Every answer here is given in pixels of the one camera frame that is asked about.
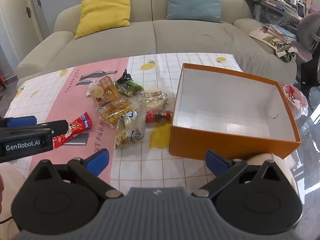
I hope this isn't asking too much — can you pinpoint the light blue pillow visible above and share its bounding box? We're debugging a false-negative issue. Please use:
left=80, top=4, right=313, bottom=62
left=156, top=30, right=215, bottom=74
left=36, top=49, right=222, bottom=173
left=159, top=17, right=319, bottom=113
left=166, top=0, right=222, bottom=23

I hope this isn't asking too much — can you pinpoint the white door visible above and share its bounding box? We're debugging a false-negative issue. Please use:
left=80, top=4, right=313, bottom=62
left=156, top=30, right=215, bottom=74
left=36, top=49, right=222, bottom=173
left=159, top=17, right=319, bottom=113
left=5, top=0, right=43, bottom=53

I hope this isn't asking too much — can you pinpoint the orange cardboard box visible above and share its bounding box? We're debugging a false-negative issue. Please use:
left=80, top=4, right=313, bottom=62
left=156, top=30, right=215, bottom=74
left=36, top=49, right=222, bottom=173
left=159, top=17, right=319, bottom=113
left=169, top=63, right=302, bottom=161

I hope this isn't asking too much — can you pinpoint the white desk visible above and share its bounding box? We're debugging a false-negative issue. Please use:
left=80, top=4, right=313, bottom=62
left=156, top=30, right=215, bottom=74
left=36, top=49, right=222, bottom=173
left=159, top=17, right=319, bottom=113
left=252, top=0, right=303, bottom=30

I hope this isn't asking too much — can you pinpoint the yellow puffed snack packet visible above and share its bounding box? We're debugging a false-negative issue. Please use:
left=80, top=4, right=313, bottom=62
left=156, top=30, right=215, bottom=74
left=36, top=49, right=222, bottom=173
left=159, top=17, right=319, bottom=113
left=96, top=99, right=132, bottom=127

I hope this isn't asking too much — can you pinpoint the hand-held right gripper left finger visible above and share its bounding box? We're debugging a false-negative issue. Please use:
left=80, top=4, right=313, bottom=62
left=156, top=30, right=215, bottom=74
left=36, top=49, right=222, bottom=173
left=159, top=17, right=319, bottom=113
left=29, top=148, right=124, bottom=200

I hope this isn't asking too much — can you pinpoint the green snack packet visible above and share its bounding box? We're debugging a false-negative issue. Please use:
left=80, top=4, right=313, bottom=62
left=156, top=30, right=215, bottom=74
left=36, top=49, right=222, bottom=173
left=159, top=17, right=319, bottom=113
left=115, top=69, right=144, bottom=97

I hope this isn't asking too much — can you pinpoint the pink white lemon tablecloth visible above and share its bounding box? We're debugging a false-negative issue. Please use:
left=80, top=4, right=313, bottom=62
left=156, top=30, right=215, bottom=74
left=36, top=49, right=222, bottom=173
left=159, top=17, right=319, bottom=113
left=4, top=52, right=244, bottom=190

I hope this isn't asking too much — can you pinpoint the grey desk chair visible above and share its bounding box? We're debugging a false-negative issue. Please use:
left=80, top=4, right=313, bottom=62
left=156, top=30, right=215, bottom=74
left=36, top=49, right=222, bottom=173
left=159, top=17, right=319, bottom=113
left=296, top=12, right=320, bottom=60

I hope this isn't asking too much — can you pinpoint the yellow pillow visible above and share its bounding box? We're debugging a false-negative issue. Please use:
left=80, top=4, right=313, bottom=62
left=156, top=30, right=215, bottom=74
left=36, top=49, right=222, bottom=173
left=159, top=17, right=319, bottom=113
left=74, top=0, right=131, bottom=40

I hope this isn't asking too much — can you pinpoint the red white plastic bag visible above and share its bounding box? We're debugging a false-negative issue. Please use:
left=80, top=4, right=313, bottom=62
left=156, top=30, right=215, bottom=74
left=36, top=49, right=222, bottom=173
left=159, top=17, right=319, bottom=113
left=283, top=84, right=309, bottom=120

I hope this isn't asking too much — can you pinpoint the pile of books and papers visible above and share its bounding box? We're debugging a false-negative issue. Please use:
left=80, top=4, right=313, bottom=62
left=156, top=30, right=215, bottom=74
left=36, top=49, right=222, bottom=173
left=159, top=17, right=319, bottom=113
left=236, top=0, right=303, bottom=18

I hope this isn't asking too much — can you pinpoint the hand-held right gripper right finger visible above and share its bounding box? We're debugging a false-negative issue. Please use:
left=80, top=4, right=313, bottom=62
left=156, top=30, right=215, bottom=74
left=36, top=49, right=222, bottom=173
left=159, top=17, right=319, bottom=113
left=191, top=150, right=288, bottom=198

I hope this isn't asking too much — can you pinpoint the beige sofa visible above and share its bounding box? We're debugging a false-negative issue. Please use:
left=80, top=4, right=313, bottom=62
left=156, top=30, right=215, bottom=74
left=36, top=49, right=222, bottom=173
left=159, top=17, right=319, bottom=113
left=16, top=0, right=298, bottom=90

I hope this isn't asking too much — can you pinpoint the stack of books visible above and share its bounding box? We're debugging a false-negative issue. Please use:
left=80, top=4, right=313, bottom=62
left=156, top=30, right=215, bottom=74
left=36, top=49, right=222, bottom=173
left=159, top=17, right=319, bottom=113
left=261, top=23, right=298, bottom=43

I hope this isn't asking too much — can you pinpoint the white blue bread packet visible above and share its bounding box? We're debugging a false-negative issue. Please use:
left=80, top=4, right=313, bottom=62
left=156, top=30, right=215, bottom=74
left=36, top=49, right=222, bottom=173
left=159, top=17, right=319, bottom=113
left=115, top=110, right=145, bottom=149

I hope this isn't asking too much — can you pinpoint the small red dark snack packet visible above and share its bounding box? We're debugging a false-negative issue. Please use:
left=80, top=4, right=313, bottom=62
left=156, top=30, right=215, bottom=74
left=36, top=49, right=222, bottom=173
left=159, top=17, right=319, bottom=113
left=146, top=111, right=173, bottom=124

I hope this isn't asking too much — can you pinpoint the clear nut bar packet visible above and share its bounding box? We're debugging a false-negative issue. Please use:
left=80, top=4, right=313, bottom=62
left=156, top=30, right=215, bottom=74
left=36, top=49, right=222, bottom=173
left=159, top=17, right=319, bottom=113
left=139, top=90, right=168, bottom=110

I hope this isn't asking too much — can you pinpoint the cookie packet with orange label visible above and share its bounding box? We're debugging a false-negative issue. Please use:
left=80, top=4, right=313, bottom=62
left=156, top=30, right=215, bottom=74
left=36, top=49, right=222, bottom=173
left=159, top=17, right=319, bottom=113
left=87, top=76, right=120, bottom=105

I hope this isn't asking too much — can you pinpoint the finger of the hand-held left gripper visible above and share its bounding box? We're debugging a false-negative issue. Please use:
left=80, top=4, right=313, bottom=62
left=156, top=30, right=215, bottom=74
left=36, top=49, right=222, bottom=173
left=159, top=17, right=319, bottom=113
left=0, top=116, right=37, bottom=128
left=0, top=120, right=69, bottom=136

